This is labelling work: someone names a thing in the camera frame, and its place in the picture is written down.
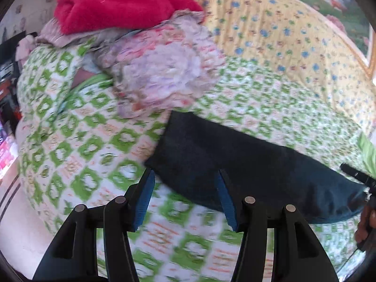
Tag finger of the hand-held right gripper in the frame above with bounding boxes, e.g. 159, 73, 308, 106
340, 163, 376, 187

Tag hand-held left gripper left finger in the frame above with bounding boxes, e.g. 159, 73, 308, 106
32, 168, 156, 282

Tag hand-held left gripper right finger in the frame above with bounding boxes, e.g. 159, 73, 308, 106
214, 169, 340, 282

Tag dark blue pants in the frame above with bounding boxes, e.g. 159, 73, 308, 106
144, 110, 368, 224

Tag person's right hand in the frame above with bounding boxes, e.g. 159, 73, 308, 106
354, 203, 375, 244

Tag green patterned bed sheet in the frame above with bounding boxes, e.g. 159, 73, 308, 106
16, 43, 373, 282

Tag pale floral crumpled cloth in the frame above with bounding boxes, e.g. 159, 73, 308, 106
35, 10, 227, 118

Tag yellow floral quilt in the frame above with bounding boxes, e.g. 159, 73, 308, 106
185, 0, 376, 130

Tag green printed headboard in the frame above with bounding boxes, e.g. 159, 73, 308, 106
258, 0, 375, 78

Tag dark bedside furniture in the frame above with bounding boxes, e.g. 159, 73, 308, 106
0, 31, 39, 130

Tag red fluffy blanket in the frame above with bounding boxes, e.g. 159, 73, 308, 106
54, 0, 204, 35

